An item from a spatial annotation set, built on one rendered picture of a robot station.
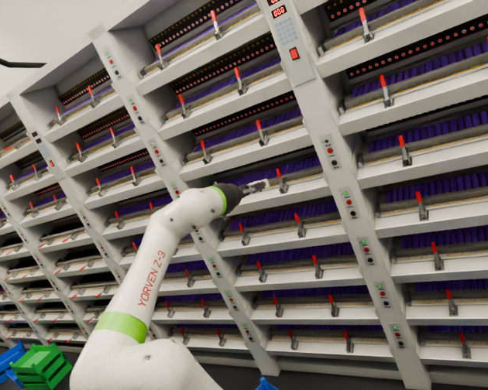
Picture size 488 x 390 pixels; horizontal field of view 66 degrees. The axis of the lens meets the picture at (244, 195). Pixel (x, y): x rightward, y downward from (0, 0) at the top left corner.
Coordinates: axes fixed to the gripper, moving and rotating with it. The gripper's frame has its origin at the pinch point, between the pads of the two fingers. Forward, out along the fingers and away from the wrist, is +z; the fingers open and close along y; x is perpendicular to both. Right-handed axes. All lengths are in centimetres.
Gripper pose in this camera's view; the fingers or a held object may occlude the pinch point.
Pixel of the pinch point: (258, 185)
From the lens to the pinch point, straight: 131.2
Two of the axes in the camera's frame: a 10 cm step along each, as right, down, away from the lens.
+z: 5.3, -2.0, 8.2
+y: 8.0, -1.8, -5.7
